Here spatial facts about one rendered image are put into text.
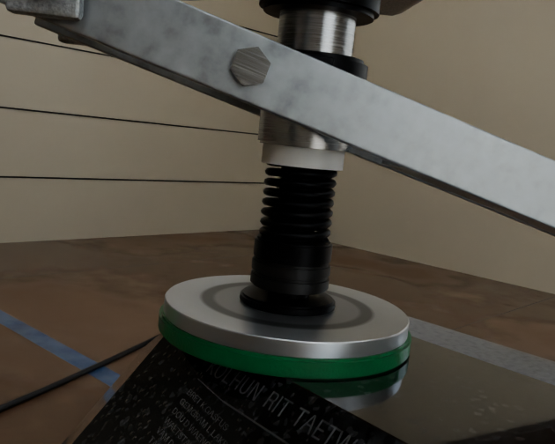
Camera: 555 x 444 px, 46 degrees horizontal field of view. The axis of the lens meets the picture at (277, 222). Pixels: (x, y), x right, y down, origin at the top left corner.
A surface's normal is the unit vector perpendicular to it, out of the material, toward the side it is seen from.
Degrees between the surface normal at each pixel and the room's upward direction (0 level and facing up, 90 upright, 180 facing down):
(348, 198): 90
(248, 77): 90
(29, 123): 90
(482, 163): 90
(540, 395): 0
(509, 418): 0
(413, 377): 0
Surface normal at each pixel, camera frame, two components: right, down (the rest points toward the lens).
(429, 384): 0.11, -0.99
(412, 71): -0.66, 0.03
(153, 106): 0.74, 0.16
